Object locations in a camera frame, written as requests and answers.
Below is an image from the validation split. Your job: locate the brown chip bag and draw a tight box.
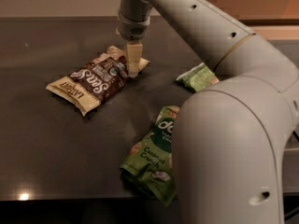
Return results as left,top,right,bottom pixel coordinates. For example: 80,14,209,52
45,45,150,117

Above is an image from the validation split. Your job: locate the green Kettle chip bag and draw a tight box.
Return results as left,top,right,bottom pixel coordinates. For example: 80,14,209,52
176,63,219,92

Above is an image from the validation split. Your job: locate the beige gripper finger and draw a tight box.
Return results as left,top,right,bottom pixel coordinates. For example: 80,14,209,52
125,40,143,77
119,63,129,78

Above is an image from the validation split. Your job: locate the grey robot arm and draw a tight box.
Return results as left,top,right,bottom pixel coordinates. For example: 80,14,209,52
118,0,299,224

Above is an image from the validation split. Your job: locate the green Dang rice chip bag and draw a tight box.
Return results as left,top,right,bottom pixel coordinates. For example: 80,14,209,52
121,105,179,206

